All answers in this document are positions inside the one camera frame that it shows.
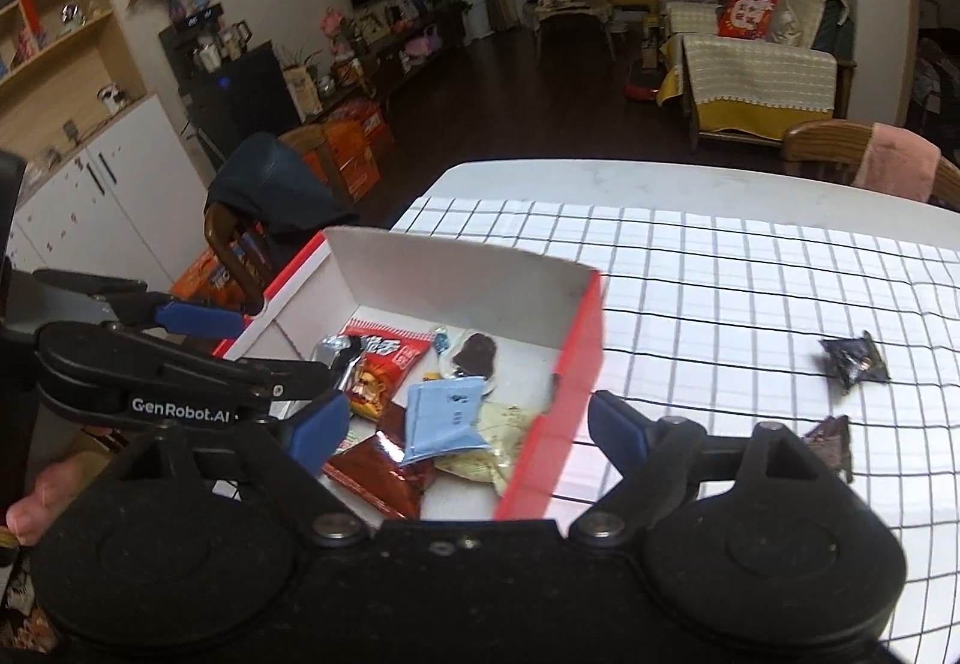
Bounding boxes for red printed cushion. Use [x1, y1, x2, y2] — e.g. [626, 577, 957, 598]
[716, 0, 781, 41]

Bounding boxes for checkered white tablecloth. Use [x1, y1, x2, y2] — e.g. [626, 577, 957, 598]
[390, 195, 960, 664]

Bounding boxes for wooden white shelf cabinet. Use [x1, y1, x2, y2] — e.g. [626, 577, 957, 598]
[0, 0, 207, 305]

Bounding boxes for reddish brown snack packet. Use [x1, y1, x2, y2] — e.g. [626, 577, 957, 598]
[322, 401, 437, 519]

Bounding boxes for cream yellow sofa throw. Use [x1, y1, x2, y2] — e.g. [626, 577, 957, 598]
[679, 34, 838, 136]

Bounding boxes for dark chocolate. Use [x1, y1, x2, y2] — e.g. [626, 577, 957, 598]
[450, 331, 500, 384]

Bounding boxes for orange cartons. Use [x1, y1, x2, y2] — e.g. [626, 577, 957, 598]
[300, 101, 395, 200]

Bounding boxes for pale yellow snack packet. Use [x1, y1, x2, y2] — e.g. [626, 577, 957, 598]
[435, 401, 542, 496]

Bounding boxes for dark television cabinet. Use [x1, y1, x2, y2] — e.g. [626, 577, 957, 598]
[330, 7, 466, 102]

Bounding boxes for dark patterned cloth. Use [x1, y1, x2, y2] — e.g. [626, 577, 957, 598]
[0, 548, 57, 654]

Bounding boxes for wooden coffee table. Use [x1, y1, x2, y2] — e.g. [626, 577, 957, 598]
[532, 0, 616, 61]

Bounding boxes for grey cushion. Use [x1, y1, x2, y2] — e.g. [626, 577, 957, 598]
[765, 4, 807, 46]

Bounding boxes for printed paper bag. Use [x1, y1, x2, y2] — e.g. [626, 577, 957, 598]
[281, 64, 316, 121]

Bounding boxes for red cardboard box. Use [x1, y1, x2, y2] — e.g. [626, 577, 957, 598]
[210, 225, 605, 522]

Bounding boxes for pink cloth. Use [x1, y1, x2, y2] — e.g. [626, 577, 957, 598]
[851, 124, 943, 204]

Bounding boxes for wooden dining chair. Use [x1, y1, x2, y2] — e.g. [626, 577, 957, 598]
[204, 184, 338, 317]
[780, 119, 960, 212]

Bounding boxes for dark blue jacket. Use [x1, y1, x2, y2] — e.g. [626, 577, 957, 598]
[206, 133, 361, 260]

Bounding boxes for red floor toy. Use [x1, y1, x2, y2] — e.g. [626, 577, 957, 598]
[626, 59, 665, 102]

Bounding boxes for red snack packet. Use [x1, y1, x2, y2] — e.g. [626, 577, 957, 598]
[341, 322, 434, 374]

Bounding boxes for black sideboard cabinet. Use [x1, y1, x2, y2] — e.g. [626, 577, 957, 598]
[159, 7, 301, 170]

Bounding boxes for colourful printed carton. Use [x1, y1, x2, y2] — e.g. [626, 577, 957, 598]
[172, 247, 248, 312]

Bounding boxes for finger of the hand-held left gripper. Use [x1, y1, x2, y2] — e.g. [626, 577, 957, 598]
[34, 322, 335, 410]
[31, 268, 250, 340]

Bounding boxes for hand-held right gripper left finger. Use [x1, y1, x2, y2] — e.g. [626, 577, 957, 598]
[142, 386, 374, 549]

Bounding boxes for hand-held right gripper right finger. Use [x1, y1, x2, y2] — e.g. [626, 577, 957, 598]
[567, 388, 852, 549]

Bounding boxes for light blue snack packet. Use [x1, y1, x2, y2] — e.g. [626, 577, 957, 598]
[401, 375, 488, 466]

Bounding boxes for silver snack packet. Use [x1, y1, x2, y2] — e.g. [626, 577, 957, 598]
[311, 332, 361, 395]

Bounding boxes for dark brown chocolate packet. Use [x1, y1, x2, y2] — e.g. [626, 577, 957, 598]
[802, 415, 854, 485]
[817, 331, 890, 395]

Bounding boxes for person's left hand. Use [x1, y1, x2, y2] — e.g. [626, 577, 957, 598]
[6, 448, 104, 549]

